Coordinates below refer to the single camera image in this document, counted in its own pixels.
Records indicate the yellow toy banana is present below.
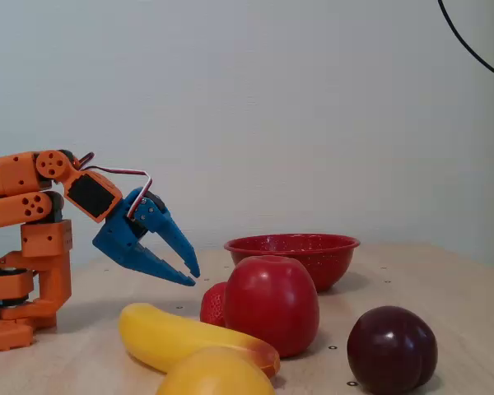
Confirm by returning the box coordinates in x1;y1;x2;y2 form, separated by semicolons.
118;303;282;379

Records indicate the white red servo wire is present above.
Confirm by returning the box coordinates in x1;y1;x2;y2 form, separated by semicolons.
78;151;155;217

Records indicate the yellow orange toy peach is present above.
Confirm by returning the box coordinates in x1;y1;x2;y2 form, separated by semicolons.
156;346;277;395

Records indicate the red toy apple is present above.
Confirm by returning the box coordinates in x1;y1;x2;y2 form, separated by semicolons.
223;254;320;359

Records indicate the red speckled enamel bowl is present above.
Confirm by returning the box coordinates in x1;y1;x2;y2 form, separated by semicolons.
224;233;361;294

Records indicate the black cable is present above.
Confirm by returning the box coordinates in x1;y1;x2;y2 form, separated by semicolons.
437;0;494;84

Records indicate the dark purple toy plum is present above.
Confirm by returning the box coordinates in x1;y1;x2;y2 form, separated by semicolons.
346;305;440;395

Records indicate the red toy strawberry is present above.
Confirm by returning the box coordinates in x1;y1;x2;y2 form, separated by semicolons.
199;281;229;328

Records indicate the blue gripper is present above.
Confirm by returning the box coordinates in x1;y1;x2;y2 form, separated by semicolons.
91;187;202;288

